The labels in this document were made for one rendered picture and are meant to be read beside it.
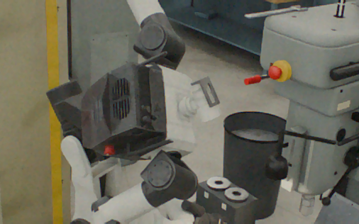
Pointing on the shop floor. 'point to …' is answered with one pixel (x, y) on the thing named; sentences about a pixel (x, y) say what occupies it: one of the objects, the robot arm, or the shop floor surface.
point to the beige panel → (27, 108)
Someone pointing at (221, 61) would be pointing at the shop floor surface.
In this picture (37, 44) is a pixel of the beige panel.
